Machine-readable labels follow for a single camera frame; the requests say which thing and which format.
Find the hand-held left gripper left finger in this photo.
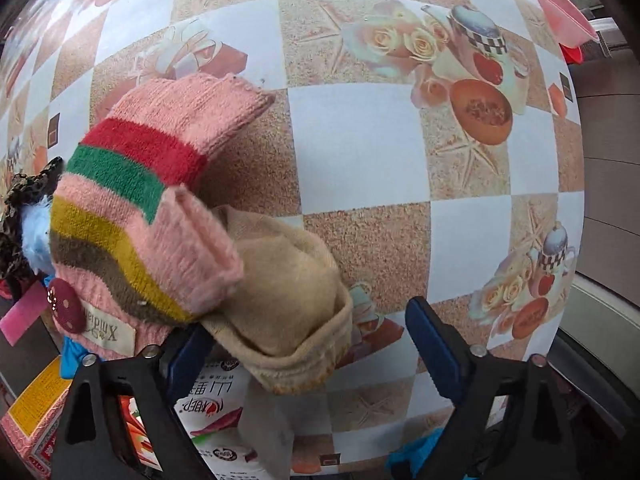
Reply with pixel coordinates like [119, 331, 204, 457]
[50, 324, 217, 480]

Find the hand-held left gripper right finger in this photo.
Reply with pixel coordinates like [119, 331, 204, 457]
[405, 296, 621, 480]

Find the beige knit sock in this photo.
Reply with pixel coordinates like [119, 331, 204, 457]
[200, 205, 355, 395]

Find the light blue fluffy cloth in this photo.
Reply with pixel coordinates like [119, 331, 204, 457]
[19, 200, 56, 277]

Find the leopard print scrunchie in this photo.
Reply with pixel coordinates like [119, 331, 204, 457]
[0, 156, 65, 297]

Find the white snack packet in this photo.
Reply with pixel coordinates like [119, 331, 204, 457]
[172, 357, 283, 480]

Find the yellow and pink box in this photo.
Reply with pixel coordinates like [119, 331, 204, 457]
[0, 357, 73, 480]

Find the pink sponge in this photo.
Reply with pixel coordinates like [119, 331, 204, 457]
[0, 284, 48, 347]

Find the red plastic object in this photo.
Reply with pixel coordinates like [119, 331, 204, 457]
[559, 44, 587, 66]

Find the pink plastic basin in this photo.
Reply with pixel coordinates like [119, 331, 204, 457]
[514, 0, 601, 47]

